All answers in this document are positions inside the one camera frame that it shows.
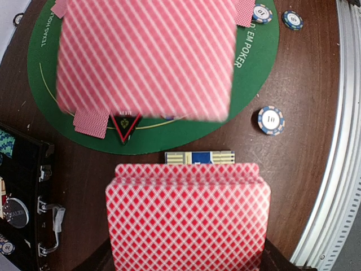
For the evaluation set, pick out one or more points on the black poker chip case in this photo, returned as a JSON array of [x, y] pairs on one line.
[[30, 221]]

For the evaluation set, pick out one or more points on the red card deck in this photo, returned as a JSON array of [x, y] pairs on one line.
[[187, 217]]

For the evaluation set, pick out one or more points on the red triangular all-in marker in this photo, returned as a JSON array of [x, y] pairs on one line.
[[125, 125]]

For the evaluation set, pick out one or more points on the green round poker mat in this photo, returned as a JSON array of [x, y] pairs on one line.
[[256, 50]]

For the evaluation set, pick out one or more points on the aluminium front rail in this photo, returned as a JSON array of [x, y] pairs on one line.
[[338, 200]]

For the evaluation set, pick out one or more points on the dealt card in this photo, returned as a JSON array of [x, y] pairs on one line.
[[92, 123], [244, 12], [59, 8]]

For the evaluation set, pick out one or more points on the blue beige 10 chip stack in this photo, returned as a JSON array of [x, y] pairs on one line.
[[271, 120]]

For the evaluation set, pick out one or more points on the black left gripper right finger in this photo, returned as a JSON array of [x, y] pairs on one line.
[[273, 260]]

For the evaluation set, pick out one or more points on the blue green 50 chip stack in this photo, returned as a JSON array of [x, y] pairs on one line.
[[292, 20]]

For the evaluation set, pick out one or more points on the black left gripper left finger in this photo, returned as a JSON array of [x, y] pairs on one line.
[[101, 259]]

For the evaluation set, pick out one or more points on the blue beige 10 chip row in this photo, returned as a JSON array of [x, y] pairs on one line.
[[6, 247]]

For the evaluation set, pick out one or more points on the clear acrylic dealer button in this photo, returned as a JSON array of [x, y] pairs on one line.
[[16, 213]]

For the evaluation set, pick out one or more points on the teal blue chip row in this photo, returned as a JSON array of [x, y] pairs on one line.
[[7, 142]]

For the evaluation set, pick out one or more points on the blue yellow card box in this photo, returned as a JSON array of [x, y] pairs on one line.
[[200, 157]]

